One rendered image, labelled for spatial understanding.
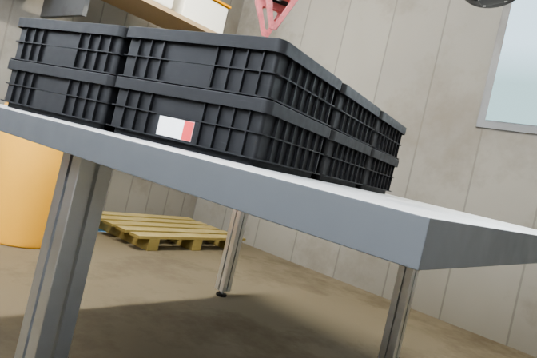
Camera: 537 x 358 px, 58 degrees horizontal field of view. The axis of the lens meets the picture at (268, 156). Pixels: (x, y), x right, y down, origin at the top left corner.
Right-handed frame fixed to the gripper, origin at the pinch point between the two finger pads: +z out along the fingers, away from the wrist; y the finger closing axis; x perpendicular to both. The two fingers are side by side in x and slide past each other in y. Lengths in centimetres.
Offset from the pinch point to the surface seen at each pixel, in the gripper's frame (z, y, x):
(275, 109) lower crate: 16.1, 9.2, 2.6
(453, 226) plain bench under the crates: 28, 59, 7
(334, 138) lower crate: 16.4, -11.7, 22.9
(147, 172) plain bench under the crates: 30.3, 34.8, -16.7
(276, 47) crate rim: 5.7, 10.0, 0.0
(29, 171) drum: 55, -175, -70
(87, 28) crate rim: 5.0, -25.0, -36.2
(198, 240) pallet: 86, -248, 32
